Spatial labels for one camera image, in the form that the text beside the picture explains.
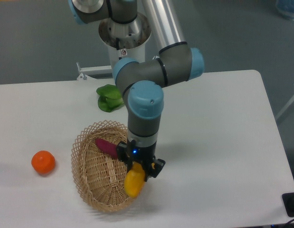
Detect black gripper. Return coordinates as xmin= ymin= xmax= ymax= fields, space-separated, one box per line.
xmin=116 ymin=140 xmax=166 ymax=182

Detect yellow mango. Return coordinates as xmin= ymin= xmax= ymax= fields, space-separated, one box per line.
xmin=124 ymin=162 xmax=145 ymax=198

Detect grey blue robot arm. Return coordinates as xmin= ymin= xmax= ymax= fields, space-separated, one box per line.
xmin=69 ymin=0 xmax=204 ymax=179

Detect woven wicker basket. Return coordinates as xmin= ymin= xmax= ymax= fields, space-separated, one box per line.
xmin=71 ymin=120 xmax=135 ymax=212

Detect purple sweet potato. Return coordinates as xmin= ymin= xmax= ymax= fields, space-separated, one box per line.
xmin=95 ymin=138 xmax=118 ymax=159

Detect green bok choy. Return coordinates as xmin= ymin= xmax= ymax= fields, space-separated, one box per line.
xmin=96 ymin=84 xmax=124 ymax=113

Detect orange tangerine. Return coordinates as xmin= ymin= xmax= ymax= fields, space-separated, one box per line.
xmin=31 ymin=151 xmax=56 ymax=175

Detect black device at edge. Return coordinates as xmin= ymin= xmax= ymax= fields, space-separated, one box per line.
xmin=282 ymin=192 xmax=294 ymax=217

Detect blue bag in corner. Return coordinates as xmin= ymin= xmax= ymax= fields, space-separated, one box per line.
xmin=275 ymin=0 xmax=294 ymax=21

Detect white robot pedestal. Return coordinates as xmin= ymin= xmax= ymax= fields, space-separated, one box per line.
xmin=76 ymin=11 xmax=161 ymax=80

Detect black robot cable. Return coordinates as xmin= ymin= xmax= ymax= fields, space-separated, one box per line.
xmin=115 ymin=37 xmax=123 ymax=61

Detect white frame at right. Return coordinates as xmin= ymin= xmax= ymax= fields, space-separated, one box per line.
xmin=275 ymin=94 xmax=294 ymax=124

